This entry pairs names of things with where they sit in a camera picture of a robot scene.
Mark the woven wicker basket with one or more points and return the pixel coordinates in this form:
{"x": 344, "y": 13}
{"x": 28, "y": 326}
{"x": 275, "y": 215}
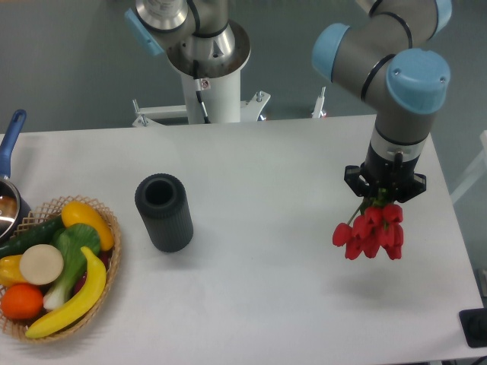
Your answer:
{"x": 48, "y": 210}

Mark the blue handled saucepan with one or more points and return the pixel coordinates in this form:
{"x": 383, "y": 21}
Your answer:
{"x": 13, "y": 207}

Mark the orange plastic fruit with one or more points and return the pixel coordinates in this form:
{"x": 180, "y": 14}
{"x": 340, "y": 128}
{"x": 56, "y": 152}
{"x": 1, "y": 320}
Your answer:
{"x": 22, "y": 301}

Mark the yellow plastic banana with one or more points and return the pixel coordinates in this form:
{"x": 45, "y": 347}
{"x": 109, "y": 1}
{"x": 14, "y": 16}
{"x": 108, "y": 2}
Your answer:
{"x": 78, "y": 305}

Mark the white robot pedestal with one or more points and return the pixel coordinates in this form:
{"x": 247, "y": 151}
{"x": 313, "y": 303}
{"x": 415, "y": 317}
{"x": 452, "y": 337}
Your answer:
{"x": 209, "y": 68}

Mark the beige round disc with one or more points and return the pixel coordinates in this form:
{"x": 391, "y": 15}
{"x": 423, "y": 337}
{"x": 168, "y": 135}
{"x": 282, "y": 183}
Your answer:
{"x": 41, "y": 264}

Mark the dark green plastic cucumber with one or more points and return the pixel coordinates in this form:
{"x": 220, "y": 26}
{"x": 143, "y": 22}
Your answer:
{"x": 38, "y": 234}

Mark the yellow plastic bell pepper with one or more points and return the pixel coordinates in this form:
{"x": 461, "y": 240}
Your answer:
{"x": 10, "y": 273}

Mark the red tulip bouquet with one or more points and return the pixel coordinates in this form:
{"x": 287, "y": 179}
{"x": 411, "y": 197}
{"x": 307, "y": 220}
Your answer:
{"x": 375, "y": 225}

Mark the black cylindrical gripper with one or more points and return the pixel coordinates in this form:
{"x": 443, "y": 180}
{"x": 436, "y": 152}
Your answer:
{"x": 387, "y": 168}

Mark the white clamp bracket left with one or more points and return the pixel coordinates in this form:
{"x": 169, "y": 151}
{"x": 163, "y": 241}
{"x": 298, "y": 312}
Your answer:
{"x": 155, "y": 116}

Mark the green plastic bok choy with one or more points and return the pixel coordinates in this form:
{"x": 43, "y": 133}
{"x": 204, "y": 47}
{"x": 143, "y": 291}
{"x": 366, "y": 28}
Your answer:
{"x": 69, "y": 242}

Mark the black device at table edge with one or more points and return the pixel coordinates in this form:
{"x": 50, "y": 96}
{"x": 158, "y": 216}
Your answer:
{"x": 473, "y": 322}

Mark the white clamp bracket right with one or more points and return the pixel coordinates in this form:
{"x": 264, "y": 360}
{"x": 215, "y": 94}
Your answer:
{"x": 252, "y": 110}

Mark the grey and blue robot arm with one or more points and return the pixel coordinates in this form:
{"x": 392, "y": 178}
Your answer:
{"x": 382, "y": 63}

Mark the dark grey ribbed vase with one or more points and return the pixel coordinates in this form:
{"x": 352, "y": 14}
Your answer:
{"x": 162, "y": 202}

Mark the white clamp bracket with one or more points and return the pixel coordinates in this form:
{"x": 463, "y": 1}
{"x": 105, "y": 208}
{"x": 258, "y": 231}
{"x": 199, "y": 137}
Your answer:
{"x": 155, "y": 116}
{"x": 252, "y": 110}

